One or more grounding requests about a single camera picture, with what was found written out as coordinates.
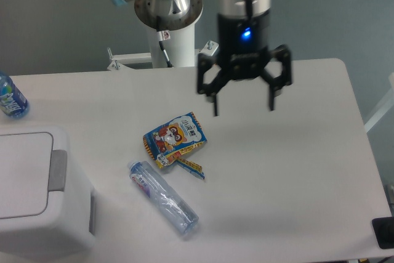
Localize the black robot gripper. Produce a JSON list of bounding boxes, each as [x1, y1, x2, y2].
[[196, 12, 292, 116]]

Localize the white push-button trash can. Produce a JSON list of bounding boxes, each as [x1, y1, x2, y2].
[[1, 126, 95, 261]]

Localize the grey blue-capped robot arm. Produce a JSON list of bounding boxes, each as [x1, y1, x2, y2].
[[112, 0, 292, 110]]

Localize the blue raccoon snack bag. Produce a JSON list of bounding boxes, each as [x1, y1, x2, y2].
[[143, 111, 207, 180]]

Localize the white stand at right edge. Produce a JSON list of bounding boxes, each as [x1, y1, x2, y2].
[[364, 73, 393, 133]]

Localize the clear plastic water bottle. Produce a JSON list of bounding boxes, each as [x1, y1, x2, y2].
[[127, 161, 199, 235]]

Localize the black device at table edge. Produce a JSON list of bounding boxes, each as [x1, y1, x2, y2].
[[372, 217, 393, 249]]

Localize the blue green-label drink bottle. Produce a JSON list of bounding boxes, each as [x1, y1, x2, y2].
[[1, 72, 30, 118]]

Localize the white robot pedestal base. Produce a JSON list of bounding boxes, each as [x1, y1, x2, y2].
[[107, 22, 219, 71]]

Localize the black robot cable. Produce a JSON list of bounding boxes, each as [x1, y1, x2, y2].
[[155, 15, 174, 68]]

